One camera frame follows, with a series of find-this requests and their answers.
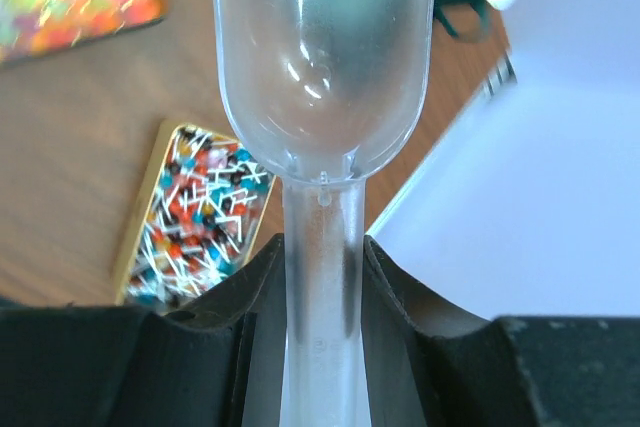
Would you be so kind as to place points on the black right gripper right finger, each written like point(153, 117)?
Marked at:
point(429, 362)

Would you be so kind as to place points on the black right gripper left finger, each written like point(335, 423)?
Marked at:
point(217, 361)

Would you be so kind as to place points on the gold tin of lollipops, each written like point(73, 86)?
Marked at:
point(195, 219)

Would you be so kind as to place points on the clear plastic scoop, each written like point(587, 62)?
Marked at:
point(323, 93)

